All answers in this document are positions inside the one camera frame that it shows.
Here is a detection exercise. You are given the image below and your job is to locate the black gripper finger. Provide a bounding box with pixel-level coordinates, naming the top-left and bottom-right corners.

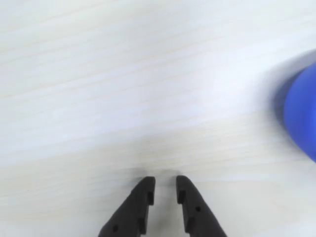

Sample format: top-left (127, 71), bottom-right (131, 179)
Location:
top-left (176, 175), bottom-right (228, 237)
top-left (98, 176), bottom-right (156, 237)

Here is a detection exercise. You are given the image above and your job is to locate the blue rubber duck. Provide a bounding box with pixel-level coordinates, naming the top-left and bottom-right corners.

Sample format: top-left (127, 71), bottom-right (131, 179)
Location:
top-left (283, 61), bottom-right (316, 164)

